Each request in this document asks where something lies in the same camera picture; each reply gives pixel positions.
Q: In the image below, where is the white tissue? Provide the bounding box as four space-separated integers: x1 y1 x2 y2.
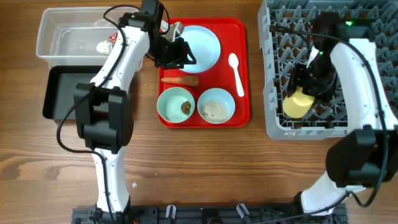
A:
96 40 113 55

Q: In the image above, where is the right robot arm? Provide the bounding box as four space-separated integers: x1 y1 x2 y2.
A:
283 12 397 216

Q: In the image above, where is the mint green bowl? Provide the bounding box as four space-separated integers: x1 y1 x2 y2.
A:
157 87 195 124

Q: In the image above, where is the rice grains pile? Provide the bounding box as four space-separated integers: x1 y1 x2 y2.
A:
200 100 231 123

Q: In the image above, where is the clear plastic bin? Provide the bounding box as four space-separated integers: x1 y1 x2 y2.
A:
36 6 118 68

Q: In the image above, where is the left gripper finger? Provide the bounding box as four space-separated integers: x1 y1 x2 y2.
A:
155 62 185 69
182 39 197 65

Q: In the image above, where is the red serving tray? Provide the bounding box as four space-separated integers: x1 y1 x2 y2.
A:
158 17 251 129

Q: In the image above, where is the grey dishwasher rack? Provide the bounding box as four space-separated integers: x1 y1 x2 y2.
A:
257 0 397 140

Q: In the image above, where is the red snack wrapper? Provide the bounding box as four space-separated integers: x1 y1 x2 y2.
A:
108 32 118 44

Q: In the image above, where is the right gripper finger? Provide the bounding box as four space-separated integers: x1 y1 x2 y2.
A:
306 84 326 102
287 63 303 97

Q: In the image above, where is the light blue plate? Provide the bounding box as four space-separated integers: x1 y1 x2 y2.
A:
181 26 221 73

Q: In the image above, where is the yellow plastic cup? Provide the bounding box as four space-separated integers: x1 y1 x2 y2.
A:
283 87 315 118

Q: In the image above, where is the orange carrot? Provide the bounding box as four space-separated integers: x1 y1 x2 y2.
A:
160 76 200 86

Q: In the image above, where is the black plastic tray bin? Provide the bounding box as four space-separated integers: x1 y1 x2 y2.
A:
42 65 132 121

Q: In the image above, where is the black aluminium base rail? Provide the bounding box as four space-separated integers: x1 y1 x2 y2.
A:
71 203 349 224

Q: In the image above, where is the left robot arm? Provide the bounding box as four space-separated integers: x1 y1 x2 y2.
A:
72 1 197 223

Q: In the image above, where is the light blue bowl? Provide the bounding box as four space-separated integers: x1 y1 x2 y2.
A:
197 88 236 124

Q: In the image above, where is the white plastic spoon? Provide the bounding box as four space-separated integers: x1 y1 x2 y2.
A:
228 53 244 97

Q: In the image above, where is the brown food scrap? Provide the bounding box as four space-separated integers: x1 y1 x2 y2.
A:
181 101 191 115

